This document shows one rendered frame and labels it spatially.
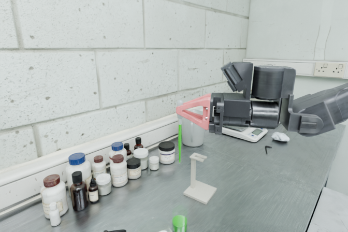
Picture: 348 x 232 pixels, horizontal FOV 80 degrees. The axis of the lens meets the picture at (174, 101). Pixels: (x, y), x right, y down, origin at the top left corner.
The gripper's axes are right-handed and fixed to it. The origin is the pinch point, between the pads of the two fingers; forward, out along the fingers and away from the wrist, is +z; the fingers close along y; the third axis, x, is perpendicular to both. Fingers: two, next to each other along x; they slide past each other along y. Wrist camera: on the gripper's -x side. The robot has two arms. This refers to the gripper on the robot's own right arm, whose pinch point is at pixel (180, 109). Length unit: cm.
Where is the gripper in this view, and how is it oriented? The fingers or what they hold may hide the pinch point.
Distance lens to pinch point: 46.3
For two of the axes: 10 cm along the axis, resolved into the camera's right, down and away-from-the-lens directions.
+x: -0.1, 9.7, 2.5
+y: -2.0, 2.4, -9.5
